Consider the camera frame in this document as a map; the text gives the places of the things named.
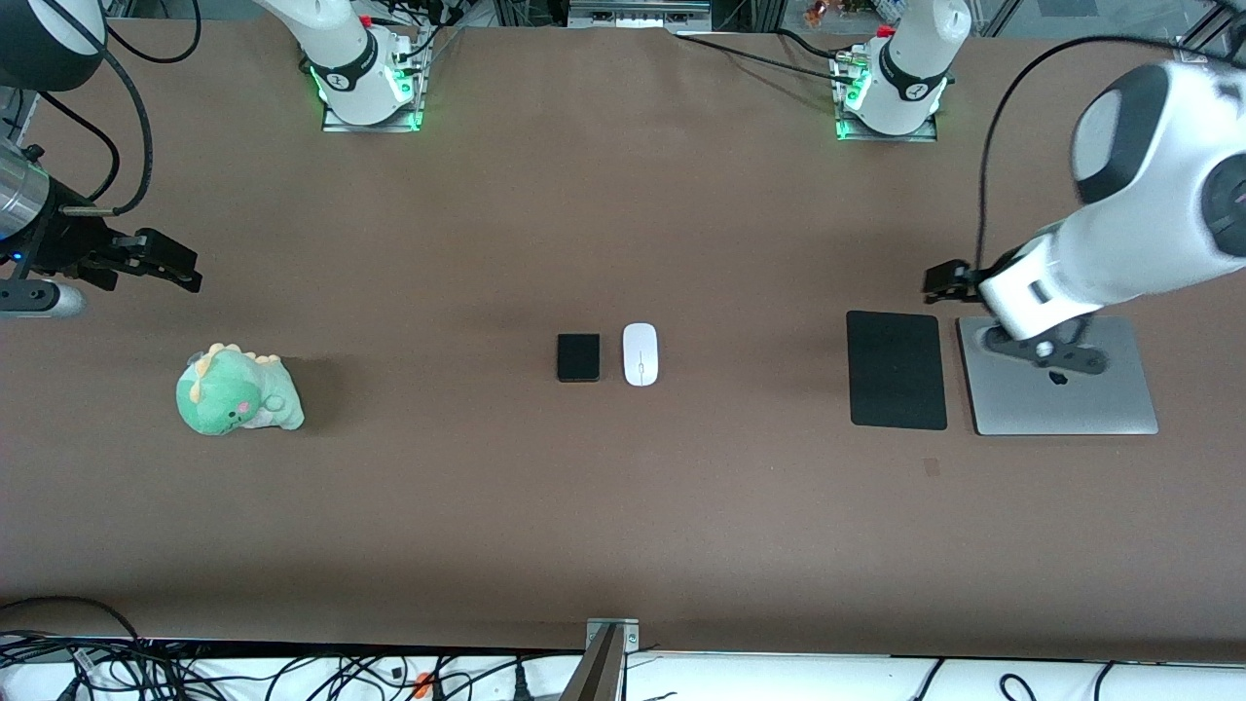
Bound white computer mouse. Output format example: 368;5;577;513
623;323;660;387

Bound black phone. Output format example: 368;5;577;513
557;334;601;383

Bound black mouse pad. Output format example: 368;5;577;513
846;311;948;430

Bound green dinosaur plush toy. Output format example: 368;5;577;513
175;343;306;436

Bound silver laptop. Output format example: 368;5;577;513
956;315;1159;436

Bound silver metal box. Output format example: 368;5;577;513
568;0;712;30

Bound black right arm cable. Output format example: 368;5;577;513
19;0;154;215

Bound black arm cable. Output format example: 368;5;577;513
19;0;154;215
976;35;1246;283

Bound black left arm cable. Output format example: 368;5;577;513
976;35;1246;283

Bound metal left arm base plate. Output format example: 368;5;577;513
835;54;940;142

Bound short black table cable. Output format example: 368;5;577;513
774;27;850;59

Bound long black table cable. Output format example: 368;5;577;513
672;34;860;83

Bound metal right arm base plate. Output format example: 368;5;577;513
321;27;426;132

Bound black looped floor cable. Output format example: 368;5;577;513
0;596;143;646

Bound metal table bracket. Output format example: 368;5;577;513
560;618;641;701

